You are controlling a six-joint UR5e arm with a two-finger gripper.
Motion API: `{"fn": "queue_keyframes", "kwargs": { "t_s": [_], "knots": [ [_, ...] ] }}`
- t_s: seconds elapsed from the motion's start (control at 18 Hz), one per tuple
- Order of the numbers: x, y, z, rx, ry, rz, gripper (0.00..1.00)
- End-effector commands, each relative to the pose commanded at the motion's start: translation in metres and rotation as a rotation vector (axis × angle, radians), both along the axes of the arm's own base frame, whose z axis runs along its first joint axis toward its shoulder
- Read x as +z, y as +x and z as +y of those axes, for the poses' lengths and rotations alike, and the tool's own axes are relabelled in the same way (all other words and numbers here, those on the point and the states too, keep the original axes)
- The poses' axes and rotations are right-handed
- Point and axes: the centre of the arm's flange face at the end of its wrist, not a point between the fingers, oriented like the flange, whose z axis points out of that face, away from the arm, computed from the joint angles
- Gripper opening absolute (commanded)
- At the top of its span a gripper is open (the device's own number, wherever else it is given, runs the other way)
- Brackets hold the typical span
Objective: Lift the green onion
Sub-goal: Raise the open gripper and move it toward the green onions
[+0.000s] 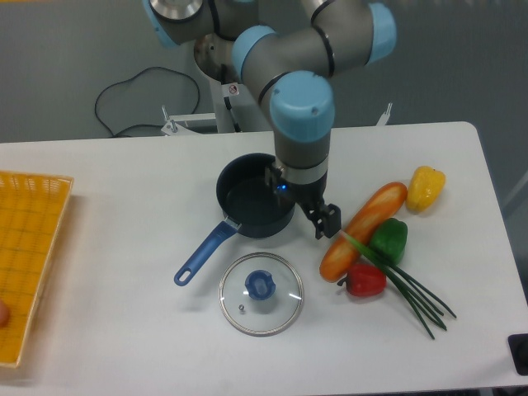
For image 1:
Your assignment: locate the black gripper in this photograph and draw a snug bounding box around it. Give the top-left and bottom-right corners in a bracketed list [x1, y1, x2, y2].
[265, 163, 342, 239]

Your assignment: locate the green onion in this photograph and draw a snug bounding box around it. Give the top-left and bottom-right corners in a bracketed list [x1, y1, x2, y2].
[339, 231, 457, 340]

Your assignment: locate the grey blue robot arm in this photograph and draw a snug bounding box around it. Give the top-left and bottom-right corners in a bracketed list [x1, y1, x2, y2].
[144, 1, 397, 238]

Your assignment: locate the baguette bread loaf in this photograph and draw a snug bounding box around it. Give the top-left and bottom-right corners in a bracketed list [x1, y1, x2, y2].
[319, 181, 408, 282]

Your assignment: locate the green bell pepper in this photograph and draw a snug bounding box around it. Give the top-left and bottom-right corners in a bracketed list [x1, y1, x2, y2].
[369, 218, 408, 265]

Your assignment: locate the red bell pepper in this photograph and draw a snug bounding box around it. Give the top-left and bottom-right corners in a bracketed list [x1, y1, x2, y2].
[337, 263, 387, 297]

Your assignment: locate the dark blue saucepan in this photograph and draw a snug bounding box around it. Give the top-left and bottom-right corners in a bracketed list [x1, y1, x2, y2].
[174, 153, 295, 286]

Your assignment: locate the glass pot lid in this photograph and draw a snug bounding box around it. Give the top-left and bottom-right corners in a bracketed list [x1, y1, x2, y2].
[219, 252, 304, 337]

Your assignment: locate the yellow bell pepper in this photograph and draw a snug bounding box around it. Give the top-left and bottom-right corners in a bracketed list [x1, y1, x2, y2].
[406, 166, 446, 212]

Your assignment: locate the black table grommet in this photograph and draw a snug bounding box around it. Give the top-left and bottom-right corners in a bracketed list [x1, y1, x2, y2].
[507, 333, 528, 376]

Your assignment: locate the yellow woven basket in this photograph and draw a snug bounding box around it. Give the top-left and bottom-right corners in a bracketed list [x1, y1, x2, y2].
[1, 171, 74, 368]

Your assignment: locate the black cable on floor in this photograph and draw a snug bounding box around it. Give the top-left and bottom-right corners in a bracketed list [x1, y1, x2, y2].
[94, 67, 202, 139]

